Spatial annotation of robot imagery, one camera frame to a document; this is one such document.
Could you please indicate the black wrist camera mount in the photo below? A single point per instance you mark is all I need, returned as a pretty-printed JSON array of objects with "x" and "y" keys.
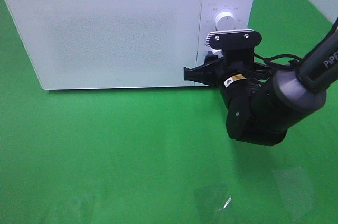
[{"x": 233, "y": 39}]

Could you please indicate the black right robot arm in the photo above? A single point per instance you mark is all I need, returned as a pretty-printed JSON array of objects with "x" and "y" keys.
[{"x": 264, "y": 99}]

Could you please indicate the white microwave door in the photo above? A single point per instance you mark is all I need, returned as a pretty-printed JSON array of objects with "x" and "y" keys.
[{"x": 91, "y": 44}]

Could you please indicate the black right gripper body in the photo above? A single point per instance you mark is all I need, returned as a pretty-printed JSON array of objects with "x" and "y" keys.
[{"x": 236, "y": 68}]

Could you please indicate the clear tape patch centre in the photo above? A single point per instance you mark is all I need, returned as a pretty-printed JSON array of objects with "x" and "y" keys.
[{"x": 213, "y": 204}]

